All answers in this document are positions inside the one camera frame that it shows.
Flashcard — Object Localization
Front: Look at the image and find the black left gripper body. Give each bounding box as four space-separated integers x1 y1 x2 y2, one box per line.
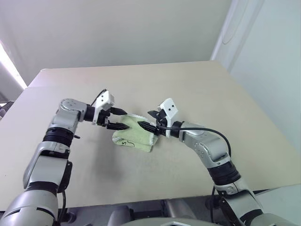
96 107 112 129

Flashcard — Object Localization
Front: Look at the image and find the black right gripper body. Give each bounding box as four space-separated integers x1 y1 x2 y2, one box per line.
154 109 169 137

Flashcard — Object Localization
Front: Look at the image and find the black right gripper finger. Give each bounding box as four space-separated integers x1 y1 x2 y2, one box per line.
147 110 163 120
137 121 158 136

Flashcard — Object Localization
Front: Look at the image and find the light green printed towel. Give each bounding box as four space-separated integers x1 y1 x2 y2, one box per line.
111 113 159 153

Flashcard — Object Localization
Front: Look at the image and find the grey rounded shape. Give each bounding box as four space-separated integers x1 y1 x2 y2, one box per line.
107 204 135 226

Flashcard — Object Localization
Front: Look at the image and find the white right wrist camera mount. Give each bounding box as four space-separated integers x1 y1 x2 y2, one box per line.
157 97 178 138

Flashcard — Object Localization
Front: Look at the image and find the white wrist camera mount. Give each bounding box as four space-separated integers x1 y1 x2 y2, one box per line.
92 91 115 126
157 97 178 138

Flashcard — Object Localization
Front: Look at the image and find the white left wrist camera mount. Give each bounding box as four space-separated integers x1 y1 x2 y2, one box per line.
92 91 115 126

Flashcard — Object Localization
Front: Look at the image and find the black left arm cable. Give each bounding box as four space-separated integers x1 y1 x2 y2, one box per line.
58 89 107 222

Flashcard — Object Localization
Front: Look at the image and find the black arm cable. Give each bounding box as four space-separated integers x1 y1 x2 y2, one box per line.
161 126 232 223
58 89 107 222

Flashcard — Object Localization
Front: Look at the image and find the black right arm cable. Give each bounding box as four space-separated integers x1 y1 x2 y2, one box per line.
161 126 232 223

